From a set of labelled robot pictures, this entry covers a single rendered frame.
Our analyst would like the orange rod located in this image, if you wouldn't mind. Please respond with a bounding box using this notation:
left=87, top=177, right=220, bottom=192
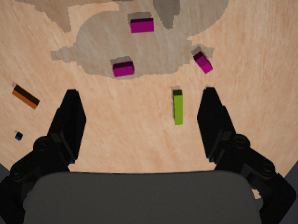
left=12, top=85, right=40, bottom=109

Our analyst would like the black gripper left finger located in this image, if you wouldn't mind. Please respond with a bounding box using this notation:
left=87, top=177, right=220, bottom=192
left=0, top=89, right=86, bottom=224

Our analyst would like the small dark blue cube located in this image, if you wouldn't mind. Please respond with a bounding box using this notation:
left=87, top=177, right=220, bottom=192
left=15, top=132, right=23, bottom=141

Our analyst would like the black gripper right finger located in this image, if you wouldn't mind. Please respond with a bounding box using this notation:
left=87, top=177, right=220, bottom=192
left=197, top=87, right=296, bottom=224

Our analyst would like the small magenta block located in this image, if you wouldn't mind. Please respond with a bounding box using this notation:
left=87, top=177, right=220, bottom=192
left=112, top=61, right=134, bottom=77
left=193, top=51, right=213, bottom=74
left=130, top=18, right=154, bottom=33

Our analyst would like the lime green rod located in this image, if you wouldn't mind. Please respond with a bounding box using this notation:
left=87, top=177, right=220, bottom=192
left=173, top=89, right=183, bottom=125

